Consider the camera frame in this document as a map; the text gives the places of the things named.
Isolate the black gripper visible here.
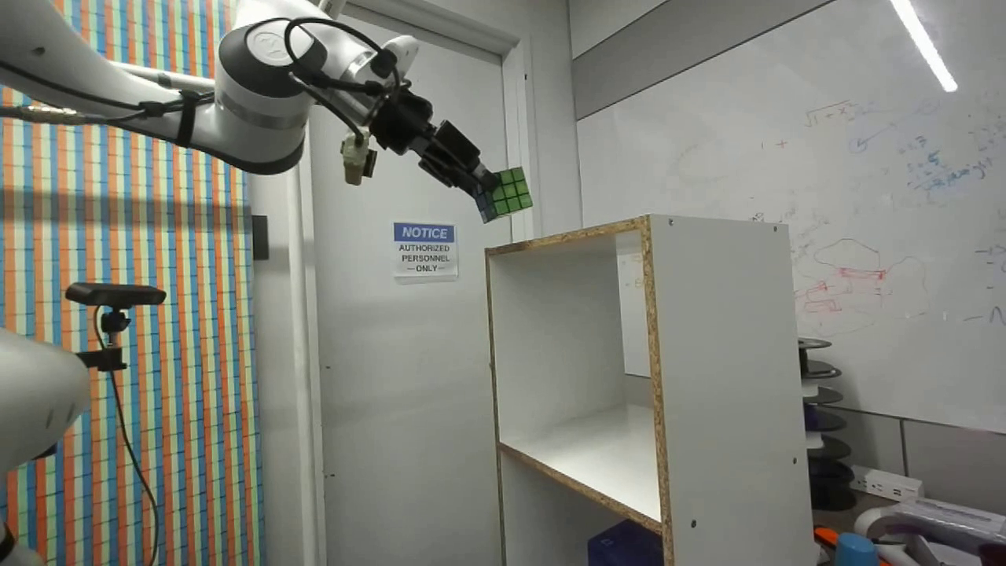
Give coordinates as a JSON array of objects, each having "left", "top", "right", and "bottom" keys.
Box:
[{"left": 368, "top": 88, "right": 498, "bottom": 201}]

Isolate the multicoloured Rubik's cube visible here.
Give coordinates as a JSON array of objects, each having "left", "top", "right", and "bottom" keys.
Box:
[{"left": 475, "top": 162, "right": 539, "bottom": 224}]

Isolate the white wooden shelf unit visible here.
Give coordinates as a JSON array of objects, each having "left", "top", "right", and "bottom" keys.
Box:
[{"left": 481, "top": 212, "right": 816, "bottom": 566}]

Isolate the blue and white notice sign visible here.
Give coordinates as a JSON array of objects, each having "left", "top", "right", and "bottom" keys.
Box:
[{"left": 390, "top": 219, "right": 461, "bottom": 283}]

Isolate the white door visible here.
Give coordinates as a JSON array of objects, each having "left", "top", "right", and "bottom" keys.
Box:
[{"left": 301, "top": 0, "right": 540, "bottom": 566}]

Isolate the whiteboard with scribbles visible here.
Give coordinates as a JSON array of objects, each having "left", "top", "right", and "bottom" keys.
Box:
[{"left": 572, "top": 0, "right": 1006, "bottom": 432}]

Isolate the dark blue box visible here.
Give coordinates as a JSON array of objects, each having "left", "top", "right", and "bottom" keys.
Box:
[{"left": 586, "top": 517, "right": 667, "bottom": 566}]

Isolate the stack of black spools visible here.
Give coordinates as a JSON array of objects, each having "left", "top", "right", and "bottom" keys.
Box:
[{"left": 794, "top": 335, "right": 860, "bottom": 515}]

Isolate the white power strip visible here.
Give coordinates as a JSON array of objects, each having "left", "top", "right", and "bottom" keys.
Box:
[{"left": 848, "top": 465, "right": 927, "bottom": 506}]

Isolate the blue and orange object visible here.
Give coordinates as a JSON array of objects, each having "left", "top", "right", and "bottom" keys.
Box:
[{"left": 815, "top": 526, "right": 884, "bottom": 566}]

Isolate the grey and white device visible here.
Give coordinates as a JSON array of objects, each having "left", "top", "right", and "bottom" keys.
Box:
[{"left": 851, "top": 496, "right": 1006, "bottom": 566}]

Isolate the wrist camera on tan mount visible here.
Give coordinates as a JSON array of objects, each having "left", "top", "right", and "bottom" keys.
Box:
[{"left": 336, "top": 133, "right": 379, "bottom": 187}]

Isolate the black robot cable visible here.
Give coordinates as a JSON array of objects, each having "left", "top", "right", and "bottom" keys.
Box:
[{"left": 0, "top": 13, "right": 394, "bottom": 142}]

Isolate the small black wall box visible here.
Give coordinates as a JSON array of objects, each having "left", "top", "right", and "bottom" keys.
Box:
[{"left": 248, "top": 212, "right": 272, "bottom": 263}]

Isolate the colourful striped wall panel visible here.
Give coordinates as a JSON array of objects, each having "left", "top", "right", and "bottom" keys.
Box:
[{"left": 0, "top": 0, "right": 265, "bottom": 566}]

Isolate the black camera stand with cable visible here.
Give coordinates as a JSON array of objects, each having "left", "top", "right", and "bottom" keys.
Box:
[{"left": 71, "top": 304, "right": 164, "bottom": 566}]

